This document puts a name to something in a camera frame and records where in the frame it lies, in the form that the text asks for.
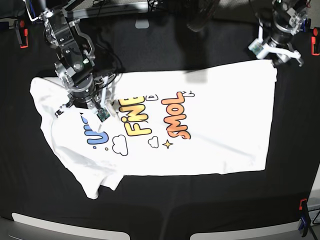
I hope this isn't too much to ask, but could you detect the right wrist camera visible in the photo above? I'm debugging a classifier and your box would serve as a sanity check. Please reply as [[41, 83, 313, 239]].
[[96, 108, 111, 123]]

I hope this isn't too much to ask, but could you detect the blue red clamp bottom right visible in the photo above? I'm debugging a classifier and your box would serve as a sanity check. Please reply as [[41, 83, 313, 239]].
[[298, 198, 310, 238]]

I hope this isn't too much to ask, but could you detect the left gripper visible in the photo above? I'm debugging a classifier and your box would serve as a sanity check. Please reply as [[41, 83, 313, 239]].
[[265, 27, 295, 54]]

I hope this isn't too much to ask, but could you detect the black cable on floor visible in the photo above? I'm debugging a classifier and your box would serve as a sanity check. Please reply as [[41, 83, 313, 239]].
[[91, 0, 111, 18]]

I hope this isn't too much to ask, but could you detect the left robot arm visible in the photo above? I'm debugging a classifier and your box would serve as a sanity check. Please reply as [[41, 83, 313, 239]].
[[256, 0, 310, 52]]

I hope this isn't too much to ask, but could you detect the dark box top left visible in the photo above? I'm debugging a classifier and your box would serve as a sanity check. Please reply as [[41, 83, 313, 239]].
[[63, 0, 85, 12]]

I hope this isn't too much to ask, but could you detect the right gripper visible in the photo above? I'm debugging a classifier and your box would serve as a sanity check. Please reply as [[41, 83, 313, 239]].
[[66, 75, 107, 110]]

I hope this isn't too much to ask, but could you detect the red clamp top right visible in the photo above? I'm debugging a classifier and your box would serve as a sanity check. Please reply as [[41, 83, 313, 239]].
[[311, 27, 320, 56]]

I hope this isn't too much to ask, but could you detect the blue clamp top right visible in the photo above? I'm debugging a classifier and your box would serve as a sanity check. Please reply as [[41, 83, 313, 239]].
[[300, 16, 311, 33]]

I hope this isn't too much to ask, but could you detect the white t-shirt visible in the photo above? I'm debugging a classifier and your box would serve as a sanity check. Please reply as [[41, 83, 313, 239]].
[[30, 59, 277, 200]]

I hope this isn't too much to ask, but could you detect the red clamp top left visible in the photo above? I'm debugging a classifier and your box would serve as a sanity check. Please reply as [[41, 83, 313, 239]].
[[13, 19, 29, 49]]

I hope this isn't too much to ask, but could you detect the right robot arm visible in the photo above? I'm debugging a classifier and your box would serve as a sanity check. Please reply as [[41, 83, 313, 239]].
[[37, 6, 285, 113]]

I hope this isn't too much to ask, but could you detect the black red cable bundle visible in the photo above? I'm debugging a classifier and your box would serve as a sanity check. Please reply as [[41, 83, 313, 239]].
[[186, 0, 221, 33]]

